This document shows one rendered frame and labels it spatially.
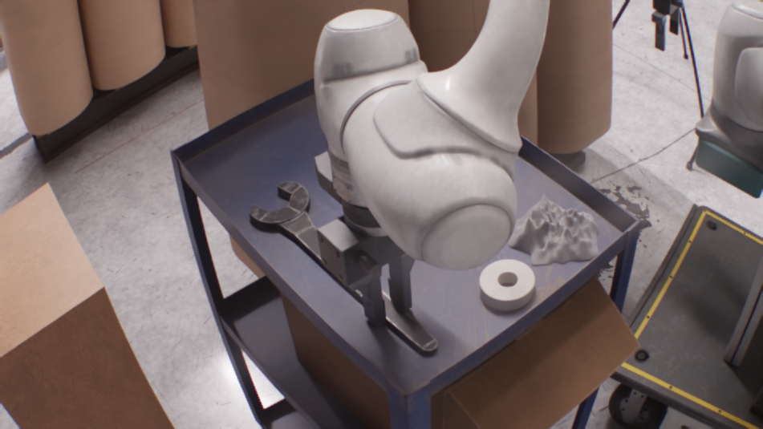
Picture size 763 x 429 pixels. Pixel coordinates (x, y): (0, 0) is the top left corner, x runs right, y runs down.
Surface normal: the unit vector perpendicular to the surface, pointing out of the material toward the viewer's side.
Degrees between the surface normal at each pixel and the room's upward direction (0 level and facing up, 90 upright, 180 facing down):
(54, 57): 90
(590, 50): 90
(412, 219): 69
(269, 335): 0
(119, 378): 90
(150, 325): 0
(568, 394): 26
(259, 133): 0
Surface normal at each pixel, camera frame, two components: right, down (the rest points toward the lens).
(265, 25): -0.22, 0.65
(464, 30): 0.17, 0.64
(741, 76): -0.92, 0.27
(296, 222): -0.06, -0.75
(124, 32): 0.54, 0.53
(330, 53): -0.74, 0.13
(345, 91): -0.61, -0.15
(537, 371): 0.22, -0.46
